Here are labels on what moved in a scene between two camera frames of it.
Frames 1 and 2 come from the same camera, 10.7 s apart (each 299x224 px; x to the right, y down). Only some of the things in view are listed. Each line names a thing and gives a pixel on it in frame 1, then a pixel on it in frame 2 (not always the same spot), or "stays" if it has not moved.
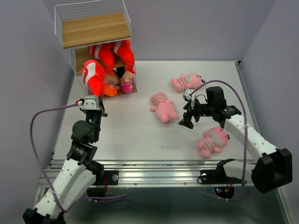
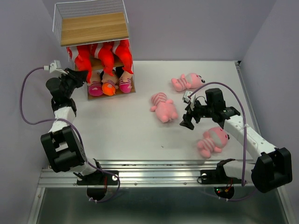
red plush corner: [93, 75] to [81, 55]
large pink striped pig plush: [166, 110] stays
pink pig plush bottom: [214, 140] stays
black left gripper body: [95, 119] to [69, 84]
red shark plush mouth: [104, 52] stays
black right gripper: [186, 121] stays
